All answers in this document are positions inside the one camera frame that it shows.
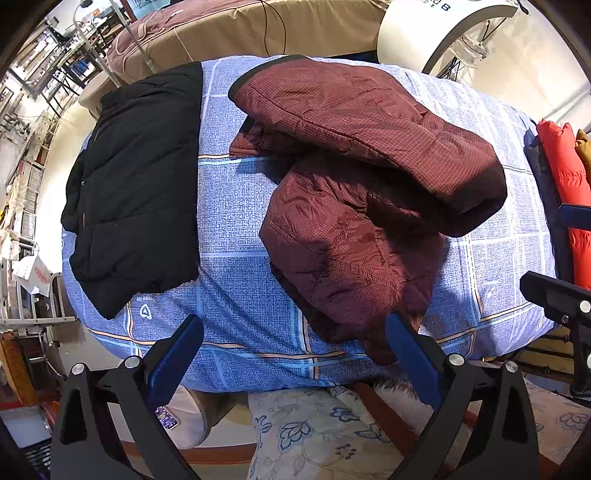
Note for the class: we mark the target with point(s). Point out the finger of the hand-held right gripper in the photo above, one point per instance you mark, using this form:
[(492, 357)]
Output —
[(554, 293), (577, 216)]

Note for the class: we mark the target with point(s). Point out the cluttered metal shelf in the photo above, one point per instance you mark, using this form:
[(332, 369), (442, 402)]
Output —
[(32, 83)]

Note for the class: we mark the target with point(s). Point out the white paper sheet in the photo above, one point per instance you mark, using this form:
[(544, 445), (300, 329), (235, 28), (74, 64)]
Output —
[(33, 274)]

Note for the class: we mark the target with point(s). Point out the clear plastic holder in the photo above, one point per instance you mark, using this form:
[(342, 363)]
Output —
[(472, 48)]

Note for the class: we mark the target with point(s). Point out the black puffer jacket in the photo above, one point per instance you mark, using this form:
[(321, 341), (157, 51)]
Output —
[(138, 184)]

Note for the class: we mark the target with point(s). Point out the blue plaid bed sheet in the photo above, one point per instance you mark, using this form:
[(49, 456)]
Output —
[(231, 286)]

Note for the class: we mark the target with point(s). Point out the maroon checked jacket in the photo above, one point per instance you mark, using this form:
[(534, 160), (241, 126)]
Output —
[(369, 138)]

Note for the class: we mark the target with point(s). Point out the brown mattress cover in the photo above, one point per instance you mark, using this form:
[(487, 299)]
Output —
[(221, 32)]

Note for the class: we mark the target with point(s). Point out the white metal rail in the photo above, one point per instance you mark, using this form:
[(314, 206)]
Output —
[(32, 318)]

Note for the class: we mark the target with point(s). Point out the metal lamp stand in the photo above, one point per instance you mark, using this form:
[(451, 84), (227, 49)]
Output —
[(94, 50)]

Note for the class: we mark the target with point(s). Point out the floral cushion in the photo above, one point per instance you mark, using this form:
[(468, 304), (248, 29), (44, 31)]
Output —
[(314, 434)]

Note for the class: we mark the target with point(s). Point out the white fur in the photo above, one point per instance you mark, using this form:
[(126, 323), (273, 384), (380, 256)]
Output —
[(401, 401)]

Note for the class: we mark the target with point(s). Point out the white curved machine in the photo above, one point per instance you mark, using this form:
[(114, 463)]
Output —
[(415, 27)]

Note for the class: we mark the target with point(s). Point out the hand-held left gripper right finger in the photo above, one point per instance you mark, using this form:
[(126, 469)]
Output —
[(408, 353)]

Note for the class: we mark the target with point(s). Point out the red puffer jacket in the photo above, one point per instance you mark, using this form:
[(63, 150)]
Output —
[(563, 166)]

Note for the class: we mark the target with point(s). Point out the mustard cloth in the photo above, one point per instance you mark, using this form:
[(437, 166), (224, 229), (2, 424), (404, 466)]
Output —
[(584, 150)]

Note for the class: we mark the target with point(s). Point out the smartphone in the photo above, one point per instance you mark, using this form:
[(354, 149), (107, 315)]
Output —
[(166, 417)]

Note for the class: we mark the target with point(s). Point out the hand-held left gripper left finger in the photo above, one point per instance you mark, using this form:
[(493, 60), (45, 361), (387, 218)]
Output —
[(178, 355)]

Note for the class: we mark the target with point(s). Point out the beige stool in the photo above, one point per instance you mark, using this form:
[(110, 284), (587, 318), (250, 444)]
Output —
[(203, 415)]

